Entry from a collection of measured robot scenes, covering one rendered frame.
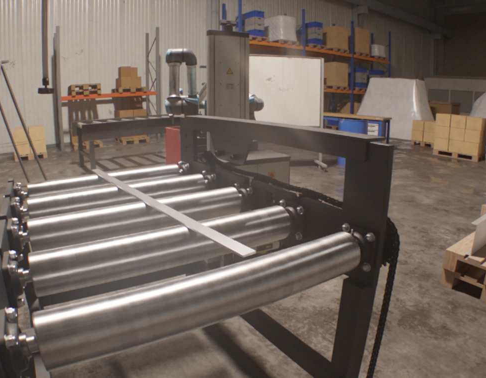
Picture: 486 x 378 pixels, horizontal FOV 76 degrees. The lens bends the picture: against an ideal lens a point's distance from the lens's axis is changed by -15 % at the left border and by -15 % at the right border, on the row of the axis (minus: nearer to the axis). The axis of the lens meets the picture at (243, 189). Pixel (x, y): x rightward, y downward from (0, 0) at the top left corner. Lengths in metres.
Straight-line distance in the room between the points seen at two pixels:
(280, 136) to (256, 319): 0.82
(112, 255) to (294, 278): 0.45
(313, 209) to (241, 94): 1.82
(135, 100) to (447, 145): 8.61
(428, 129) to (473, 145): 2.23
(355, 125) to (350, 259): 5.86
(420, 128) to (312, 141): 10.17
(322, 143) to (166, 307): 0.67
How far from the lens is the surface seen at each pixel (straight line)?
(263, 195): 1.39
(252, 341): 2.03
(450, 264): 2.72
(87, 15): 11.62
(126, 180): 1.82
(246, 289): 0.76
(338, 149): 1.06
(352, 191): 1.06
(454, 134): 9.43
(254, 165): 2.48
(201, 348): 1.99
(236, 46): 2.88
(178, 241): 0.99
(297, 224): 1.22
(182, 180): 1.62
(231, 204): 1.38
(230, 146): 1.55
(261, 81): 6.09
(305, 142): 1.16
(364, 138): 1.00
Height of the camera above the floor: 1.27
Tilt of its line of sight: 15 degrees down
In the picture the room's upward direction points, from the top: straight up
